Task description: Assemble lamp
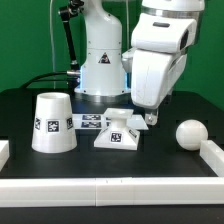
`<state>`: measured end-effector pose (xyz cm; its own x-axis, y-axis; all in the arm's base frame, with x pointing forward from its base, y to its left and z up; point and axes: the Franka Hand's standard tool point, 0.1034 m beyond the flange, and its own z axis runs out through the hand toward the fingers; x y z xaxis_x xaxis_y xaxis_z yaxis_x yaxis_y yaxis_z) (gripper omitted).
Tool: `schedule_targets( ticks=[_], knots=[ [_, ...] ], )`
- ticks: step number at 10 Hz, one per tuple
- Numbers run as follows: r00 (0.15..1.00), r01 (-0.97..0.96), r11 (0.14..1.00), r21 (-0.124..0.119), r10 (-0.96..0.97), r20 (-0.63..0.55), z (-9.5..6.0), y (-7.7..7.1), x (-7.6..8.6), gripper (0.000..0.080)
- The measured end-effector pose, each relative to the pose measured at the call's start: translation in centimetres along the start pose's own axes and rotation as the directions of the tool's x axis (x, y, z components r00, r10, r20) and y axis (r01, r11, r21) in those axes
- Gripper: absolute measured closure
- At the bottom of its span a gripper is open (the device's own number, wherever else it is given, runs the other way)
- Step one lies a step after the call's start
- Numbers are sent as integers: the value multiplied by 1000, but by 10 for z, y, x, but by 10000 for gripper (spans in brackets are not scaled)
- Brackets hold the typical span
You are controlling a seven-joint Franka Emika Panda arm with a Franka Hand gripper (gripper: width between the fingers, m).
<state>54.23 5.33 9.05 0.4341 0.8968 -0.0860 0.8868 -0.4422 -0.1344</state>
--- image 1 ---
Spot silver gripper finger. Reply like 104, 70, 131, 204
145, 109, 158, 126

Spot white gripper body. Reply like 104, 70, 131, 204
122, 48, 187, 109

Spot white lamp base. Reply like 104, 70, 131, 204
94, 108, 140, 150

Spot white lamp bulb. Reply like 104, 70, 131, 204
176, 120, 208, 151

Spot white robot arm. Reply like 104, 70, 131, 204
76, 0, 205, 125

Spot white lamp shade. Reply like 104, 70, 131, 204
32, 92, 77, 153

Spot white marker sheet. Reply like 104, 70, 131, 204
72, 114, 148, 130

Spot white front fence bar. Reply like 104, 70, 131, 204
0, 177, 224, 207

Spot white left fence bar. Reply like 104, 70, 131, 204
0, 140, 9, 171

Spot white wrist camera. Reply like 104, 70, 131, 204
131, 13, 197, 53

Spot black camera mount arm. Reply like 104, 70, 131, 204
59, 0, 84, 70

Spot white hanging cable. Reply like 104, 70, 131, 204
49, 0, 57, 90

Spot black cable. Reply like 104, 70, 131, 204
19, 69, 82, 90

